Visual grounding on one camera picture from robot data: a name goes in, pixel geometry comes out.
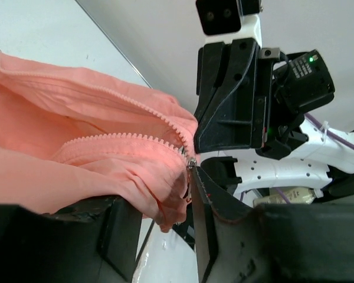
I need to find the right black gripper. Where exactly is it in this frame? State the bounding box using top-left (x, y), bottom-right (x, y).
top-left (194, 38), bottom-right (280, 153)

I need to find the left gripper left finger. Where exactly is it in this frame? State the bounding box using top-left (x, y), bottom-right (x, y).
top-left (0, 197), bottom-right (142, 282)

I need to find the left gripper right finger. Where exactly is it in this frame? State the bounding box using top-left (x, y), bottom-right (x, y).
top-left (191, 167), bottom-right (354, 282)

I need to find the salmon pink jacket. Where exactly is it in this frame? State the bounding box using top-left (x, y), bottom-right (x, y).
top-left (0, 52), bottom-right (198, 232)

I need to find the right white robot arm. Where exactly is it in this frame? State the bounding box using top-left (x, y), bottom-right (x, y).
top-left (194, 38), bottom-right (354, 202)

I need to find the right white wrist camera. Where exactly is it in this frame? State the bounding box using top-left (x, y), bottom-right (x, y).
top-left (195, 0), bottom-right (263, 46)

